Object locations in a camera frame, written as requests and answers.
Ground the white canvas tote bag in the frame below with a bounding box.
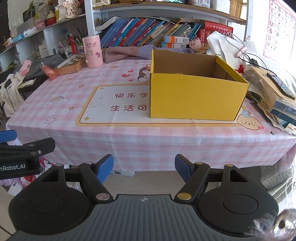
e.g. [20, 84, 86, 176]
[1, 73, 25, 118]

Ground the pink checkered tablecloth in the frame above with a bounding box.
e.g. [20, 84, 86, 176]
[6, 60, 295, 172]

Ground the yellow cardboard box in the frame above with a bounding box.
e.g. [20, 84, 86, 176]
[149, 49, 249, 121]

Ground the grey folded clothing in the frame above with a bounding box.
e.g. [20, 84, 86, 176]
[24, 54, 65, 80]

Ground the wooden chessboard box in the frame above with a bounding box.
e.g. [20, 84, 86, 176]
[53, 52, 86, 76]

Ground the stack of books and papers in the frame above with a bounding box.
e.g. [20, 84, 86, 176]
[244, 67, 295, 136]

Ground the pink cylindrical container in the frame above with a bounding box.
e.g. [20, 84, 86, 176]
[82, 35, 103, 68]

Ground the pink purple scarf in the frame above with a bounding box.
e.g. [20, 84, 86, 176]
[102, 45, 194, 63]

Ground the pink pig plush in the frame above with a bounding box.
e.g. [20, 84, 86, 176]
[189, 38, 202, 52]

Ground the lower orange blue box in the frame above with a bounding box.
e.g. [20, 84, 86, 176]
[161, 42, 187, 49]

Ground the orange blue white box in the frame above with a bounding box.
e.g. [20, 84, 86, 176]
[163, 36, 189, 44]

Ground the red boxed book set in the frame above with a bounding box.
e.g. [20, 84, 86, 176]
[198, 20, 233, 47]

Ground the row of colourful books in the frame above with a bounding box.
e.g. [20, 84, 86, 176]
[96, 16, 201, 48]

